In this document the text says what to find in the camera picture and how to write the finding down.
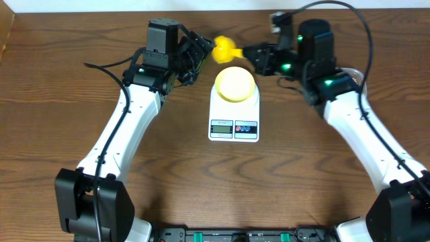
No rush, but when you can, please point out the yellow plastic measuring scoop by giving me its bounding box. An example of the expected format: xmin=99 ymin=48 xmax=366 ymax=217
xmin=212 ymin=36 xmax=244 ymax=64

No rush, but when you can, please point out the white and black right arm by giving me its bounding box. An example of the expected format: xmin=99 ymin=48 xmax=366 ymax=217
xmin=243 ymin=19 xmax=429 ymax=241

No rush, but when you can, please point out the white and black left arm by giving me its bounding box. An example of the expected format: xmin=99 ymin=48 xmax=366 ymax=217
xmin=54 ymin=18 xmax=215 ymax=241

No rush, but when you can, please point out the pale yellow bowl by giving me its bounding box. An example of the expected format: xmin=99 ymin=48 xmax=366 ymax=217
xmin=214 ymin=67 xmax=256 ymax=103

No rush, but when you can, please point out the white digital kitchen scale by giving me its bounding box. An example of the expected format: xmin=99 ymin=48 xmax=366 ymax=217
xmin=208 ymin=85 xmax=260 ymax=143

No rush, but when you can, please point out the clear container of soybeans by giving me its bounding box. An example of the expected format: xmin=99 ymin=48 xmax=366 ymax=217
xmin=341 ymin=67 xmax=364 ymax=86

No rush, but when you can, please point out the brown cardboard panel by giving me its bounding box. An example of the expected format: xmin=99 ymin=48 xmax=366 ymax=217
xmin=0 ymin=0 xmax=15 ymax=60

